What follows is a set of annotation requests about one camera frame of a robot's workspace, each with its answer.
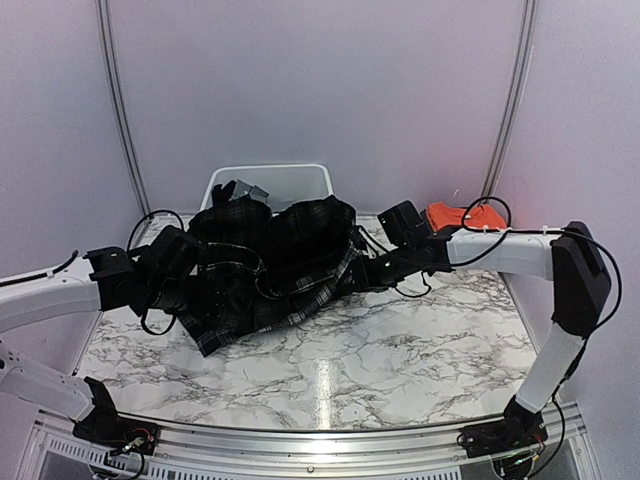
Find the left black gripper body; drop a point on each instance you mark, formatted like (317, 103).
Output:
(171, 297)

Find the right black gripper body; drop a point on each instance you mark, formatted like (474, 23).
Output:
(388, 274)

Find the black white plaid shirt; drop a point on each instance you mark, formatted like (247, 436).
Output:
(262, 271)

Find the orange t-shirt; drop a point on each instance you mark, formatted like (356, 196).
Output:
(440, 216)

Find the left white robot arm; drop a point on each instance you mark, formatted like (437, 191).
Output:
(102, 280)

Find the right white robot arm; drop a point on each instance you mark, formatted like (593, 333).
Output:
(568, 258)

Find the white plastic laundry bin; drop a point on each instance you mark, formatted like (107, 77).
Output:
(284, 184)

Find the black garment in bin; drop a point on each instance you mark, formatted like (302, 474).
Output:
(222, 193)

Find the grey garment in bin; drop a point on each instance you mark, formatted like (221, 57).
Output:
(254, 192)

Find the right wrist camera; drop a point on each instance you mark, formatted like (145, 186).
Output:
(404, 225)

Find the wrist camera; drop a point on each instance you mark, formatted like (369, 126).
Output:
(404, 225)
(173, 254)

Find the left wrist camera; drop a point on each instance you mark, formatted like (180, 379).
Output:
(173, 254)

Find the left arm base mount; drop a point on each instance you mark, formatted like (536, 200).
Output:
(105, 426)

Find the aluminium front frame rail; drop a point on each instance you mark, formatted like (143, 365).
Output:
(192, 451)

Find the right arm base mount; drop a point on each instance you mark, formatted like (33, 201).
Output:
(517, 429)

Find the right aluminium wall post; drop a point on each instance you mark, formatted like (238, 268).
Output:
(515, 92)

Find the aluminium wall post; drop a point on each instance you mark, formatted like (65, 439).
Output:
(515, 92)
(108, 46)

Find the left aluminium wall post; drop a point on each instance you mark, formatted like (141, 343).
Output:
(108, 46)

